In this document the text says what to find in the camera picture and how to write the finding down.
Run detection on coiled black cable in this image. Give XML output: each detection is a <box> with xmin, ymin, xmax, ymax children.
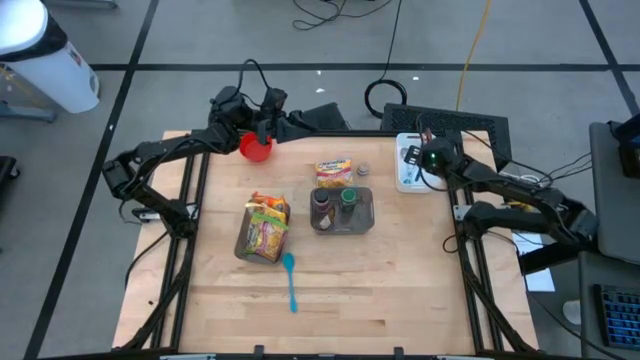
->
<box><xmin>363</xmin><ymin>0</ymin><xmax>409</xmax><ymax>120</ymax></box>

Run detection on grey metal desk foot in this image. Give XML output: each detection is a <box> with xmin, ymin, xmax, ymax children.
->
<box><xmin>42</xmin><ymin>0</ymin><xmax>119</xmax><ymax>10</ymax></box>

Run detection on white plastic bin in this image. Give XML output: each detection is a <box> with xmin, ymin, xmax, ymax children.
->
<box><xmin>395</xmin><ymin>131</ymin><xmax>449</xmax><ymax>195</ymax></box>

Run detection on white trash can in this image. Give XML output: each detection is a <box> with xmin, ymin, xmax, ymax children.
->
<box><xmin>0</xmin><ymin>0</ymin><xmax>101</xmax><ymax>115</ymax></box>

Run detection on teal plastic spoon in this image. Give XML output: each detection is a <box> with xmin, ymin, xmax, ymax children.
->
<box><xmin>281</xmin><ymin>251</ymin><xmax>300</xmax><ymax>315</ymax></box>

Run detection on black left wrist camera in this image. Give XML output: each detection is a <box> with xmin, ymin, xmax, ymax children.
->
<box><xmin>262</xmin><ymin>87</ymin><xmax>289</xmax><ymax>114</ymax></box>

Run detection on tangled black cable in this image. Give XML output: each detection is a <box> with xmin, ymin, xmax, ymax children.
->
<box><xmin>292</xmin><ymin>0</ymin><xmax>399</xmax><ymax>31</ymax></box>

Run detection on black support bar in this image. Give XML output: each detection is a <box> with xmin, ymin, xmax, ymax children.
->
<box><xmin>517</xmin><ymin>237</ymin><xmax>601</xmax><ymax>277</ymax></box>

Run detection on green yellow ramen packet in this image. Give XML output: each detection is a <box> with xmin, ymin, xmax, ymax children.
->
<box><xmin>244</xmin><ymin>209</ymin><xmax>291</xmax><ymax>264</ymax></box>

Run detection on black lid purple label jar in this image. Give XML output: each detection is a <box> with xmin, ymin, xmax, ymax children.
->
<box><xmin>313</xmin><ymin>188</ymin><xmax>332</xmax><ymax>214</ymax></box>

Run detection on black wedge panel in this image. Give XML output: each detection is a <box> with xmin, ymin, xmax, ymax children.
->
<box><xmin>299</xmin><ymin>102</ymin><xmax>351</xmax><ymax>132</ymax></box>

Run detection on yellow cable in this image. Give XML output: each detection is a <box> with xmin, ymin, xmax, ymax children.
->
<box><xmin>455</xmin><ymin>0</ymin><xmax>494</xmax><ymax>112</ymax></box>

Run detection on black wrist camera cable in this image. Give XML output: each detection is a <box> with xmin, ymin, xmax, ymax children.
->
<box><xmin>234</xmin><ymin>58</ymin><xmax>274</xmax><ymax>109</ymax></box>

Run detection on wide grey translucent bin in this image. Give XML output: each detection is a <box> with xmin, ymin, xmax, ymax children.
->
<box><xmin>308</xmin><ymin>186</ymin><xmax>375</xmax><ymax>236</ymax></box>

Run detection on wooden desk grey legs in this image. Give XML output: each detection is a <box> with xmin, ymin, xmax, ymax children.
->
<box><xmin>0</xmin><ymin>102</ymin><xmax>57</xmax><ymax>124</ymax></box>

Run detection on green lid oregano jar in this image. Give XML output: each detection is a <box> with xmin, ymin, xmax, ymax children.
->
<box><xmin>340</xmin><ymin>187</ymin><xmax>359</xmax><ymax>212</ymax></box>

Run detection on pink backlit keyboard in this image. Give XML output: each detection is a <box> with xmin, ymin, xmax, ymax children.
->
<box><xmin>593</xmin><ymin>283</ymin><xmax>640</xmax><ymax>351</ymax></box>

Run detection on red plastic cup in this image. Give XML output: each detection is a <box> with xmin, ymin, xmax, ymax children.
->
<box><xmin>238</xmin><ymin>130</ymin><xmax>274</xmax><ymax>164</ymax></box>

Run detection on long grey translucent bin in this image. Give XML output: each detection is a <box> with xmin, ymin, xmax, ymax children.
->
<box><xmin>233</xmin><ymin>199</ymin><xmax>291</xmax><ymax>265</ymax></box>

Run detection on yellow red ramen packet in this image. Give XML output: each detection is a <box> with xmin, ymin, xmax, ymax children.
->
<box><xmin>314</xmin><ymin>158</ymin><xmax>354</xmax><ymax>190</ymax></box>

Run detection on white paper sheet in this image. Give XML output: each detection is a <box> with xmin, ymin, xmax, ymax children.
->
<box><xmin>510</xmin><ymin>232</ymin><xmax>556</xmax><ymax>294</ymax></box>

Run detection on grey keyboard desk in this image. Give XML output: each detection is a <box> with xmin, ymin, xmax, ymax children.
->
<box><xmin>577</xmin><ymin>249</ymin><xmax>640</xmax><ymax>360</ymax></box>

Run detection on white cable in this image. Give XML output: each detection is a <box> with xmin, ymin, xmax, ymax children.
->
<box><xmin>499</xmin><ymin>169</ymin><xmax>541</xmax><ymax>184</ymax></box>

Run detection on black perforated computer case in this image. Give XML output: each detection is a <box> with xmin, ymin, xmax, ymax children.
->
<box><xmin>380</xmin><ymin>102</ymin><xmax>513</xmax><ymax>172</ymax></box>

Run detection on white computer mouse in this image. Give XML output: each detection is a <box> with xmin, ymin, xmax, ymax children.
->
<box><xmin>562</xmin><ymin>298</ymin><xmax>584</xmax><ymax>327</ymax></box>

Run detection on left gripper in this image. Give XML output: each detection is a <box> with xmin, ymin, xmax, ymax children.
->
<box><xmin>245</xmin><ymin>107</ymin><xmax>317</xmax><ymax>148</ymax></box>

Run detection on black desktop device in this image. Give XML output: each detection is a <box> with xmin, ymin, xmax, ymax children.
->
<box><xmin>607</xmin><ymin>113</ymin><xmax>640</xmax><ymax>180</ymax></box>

